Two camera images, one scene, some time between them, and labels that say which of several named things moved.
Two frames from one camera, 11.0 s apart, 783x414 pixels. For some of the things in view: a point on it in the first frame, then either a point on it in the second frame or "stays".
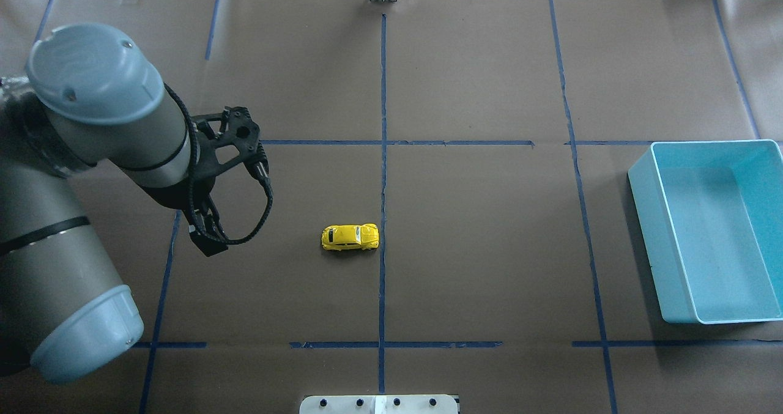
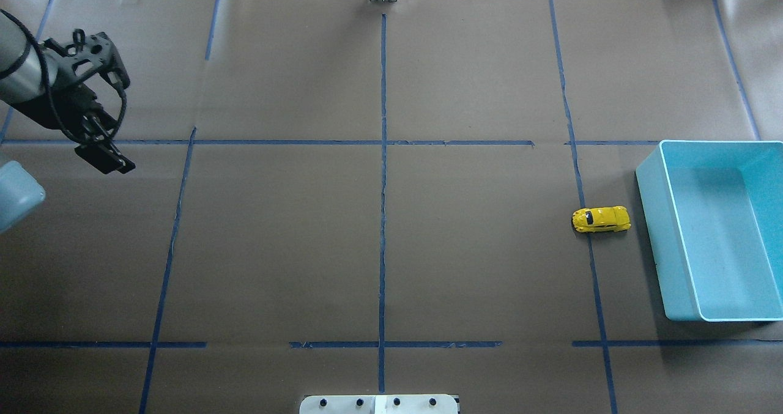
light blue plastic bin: [711, 216] stays
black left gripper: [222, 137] to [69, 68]
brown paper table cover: [452, 213] stays
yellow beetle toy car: [350, 236] to [601, 219]
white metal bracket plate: [379, 404] stays
